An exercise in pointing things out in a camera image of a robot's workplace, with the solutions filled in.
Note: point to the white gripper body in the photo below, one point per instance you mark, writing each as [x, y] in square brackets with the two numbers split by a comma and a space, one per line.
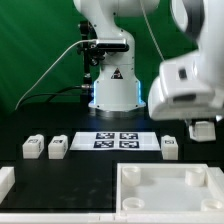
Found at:
[160, 110]

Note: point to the white sheet with markers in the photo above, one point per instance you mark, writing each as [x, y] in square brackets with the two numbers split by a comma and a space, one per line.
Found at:
[131, 141]

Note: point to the white block left edge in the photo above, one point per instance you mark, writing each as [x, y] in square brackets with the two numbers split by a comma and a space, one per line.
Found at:
[7, 180]

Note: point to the white front table rail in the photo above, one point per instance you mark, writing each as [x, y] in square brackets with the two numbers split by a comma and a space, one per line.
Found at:
[16, 218]

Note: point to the silver camera on stand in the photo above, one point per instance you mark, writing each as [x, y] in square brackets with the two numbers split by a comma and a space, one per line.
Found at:
[112, 45]

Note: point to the white square tabletop tray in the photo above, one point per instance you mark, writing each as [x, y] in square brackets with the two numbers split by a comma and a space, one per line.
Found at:
[157, 188]

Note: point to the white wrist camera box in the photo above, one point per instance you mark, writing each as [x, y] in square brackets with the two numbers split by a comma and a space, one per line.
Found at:
[180, 83]

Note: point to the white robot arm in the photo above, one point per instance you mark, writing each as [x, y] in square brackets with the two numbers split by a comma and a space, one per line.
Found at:
[117, 89]

